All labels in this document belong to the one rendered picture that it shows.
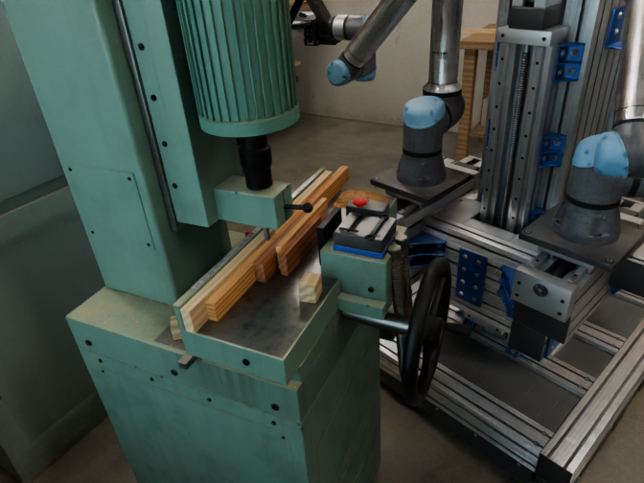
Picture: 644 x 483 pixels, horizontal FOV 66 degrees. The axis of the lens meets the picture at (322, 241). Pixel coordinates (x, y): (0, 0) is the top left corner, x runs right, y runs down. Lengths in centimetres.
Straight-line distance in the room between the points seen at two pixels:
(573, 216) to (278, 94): 77
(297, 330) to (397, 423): 106
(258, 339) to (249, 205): 26
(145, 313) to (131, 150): 37
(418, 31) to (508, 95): 290
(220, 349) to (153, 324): 27
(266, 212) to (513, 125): 76
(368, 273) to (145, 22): 57
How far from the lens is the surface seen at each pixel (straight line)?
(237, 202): 97
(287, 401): 94
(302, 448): 103
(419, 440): 184
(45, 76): 106
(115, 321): 116
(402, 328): 99
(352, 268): 94
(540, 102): 138
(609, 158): 97
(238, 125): 83
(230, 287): 92
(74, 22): 96
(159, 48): 90
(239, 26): 80
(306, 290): 91
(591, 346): 198
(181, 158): 96
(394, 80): 443
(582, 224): 129
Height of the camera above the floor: 147
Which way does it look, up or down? 32 degrees down
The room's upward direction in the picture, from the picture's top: 4 degrees counter-clockwise
